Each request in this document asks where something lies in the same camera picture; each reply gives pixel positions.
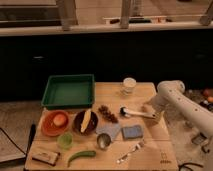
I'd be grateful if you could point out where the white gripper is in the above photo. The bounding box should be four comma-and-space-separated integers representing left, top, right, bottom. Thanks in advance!
142, 96, 164, 125

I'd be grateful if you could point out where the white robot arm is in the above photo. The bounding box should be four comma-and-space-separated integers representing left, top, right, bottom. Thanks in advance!
143, 80, 213, 138

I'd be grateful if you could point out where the small metal cup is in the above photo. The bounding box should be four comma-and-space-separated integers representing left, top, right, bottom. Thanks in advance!
97, 133, 111, 150

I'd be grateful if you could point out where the green plastic cup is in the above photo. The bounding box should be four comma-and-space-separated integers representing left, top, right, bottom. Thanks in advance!
57, 132, 72, 149

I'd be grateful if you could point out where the white lidded jar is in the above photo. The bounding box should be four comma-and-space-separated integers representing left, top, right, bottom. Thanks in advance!
121, 77, 137, 95

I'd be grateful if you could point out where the blue sponge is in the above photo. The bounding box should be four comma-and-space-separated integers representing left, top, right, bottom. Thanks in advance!
122, 125, 143, 140

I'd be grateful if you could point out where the metal fork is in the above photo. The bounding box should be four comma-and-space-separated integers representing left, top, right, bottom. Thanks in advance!
116, 140, 145, 164

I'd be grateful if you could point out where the wooden board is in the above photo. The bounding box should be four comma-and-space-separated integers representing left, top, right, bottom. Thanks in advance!
25, 82, 178, 171

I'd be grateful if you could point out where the grey blue cloth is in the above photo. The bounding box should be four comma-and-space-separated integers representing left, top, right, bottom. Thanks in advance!
96, 123, 121, 142

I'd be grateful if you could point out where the brown pine cone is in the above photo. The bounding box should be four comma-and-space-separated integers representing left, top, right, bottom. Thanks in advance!
98, 105, 118, 123

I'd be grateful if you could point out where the dark brown bowl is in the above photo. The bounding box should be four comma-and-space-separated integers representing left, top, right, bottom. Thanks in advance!
73, 111, 98, 135

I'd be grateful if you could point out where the green chili pepper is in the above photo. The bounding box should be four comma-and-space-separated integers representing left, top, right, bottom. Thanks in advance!
67, 150, 96, 167

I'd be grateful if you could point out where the green plastic tray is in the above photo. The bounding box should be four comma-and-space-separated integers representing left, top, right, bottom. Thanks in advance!
41, 74, 95, 110

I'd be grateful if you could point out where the orange round fruit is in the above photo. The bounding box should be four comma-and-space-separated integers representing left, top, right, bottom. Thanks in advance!
53, 114, 67, 127

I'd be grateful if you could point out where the orange plastic bowl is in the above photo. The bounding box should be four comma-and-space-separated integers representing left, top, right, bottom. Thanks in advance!
41, 110, 69, 137

